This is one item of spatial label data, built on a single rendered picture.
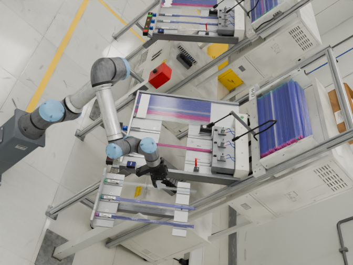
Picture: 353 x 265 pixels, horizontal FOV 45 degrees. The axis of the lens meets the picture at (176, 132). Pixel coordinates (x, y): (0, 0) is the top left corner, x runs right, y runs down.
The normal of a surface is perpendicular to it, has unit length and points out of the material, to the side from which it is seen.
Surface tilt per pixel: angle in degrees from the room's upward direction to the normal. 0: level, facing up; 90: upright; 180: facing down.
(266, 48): 90
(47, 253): 0
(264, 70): 90
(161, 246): 90
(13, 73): 0
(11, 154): 90
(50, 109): 7
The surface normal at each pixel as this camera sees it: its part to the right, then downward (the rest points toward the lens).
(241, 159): 0.08, -0.70
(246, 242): -0.67, -0.57
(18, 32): 0.73, -0.44
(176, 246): -0.09, 0.70
